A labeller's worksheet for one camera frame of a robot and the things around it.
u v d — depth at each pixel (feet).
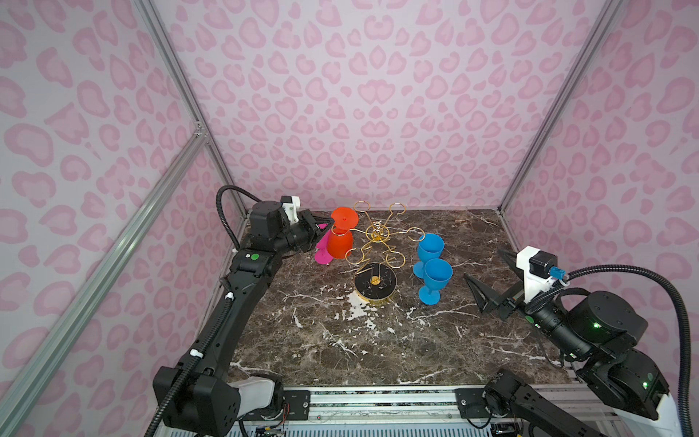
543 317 1.45
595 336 1.20
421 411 2.37
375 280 3.12
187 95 2.74
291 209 2.21
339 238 2.49
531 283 1.39
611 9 2.26
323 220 2.30
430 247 3.02
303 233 2.08
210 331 1.39
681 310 1.19
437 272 2.89
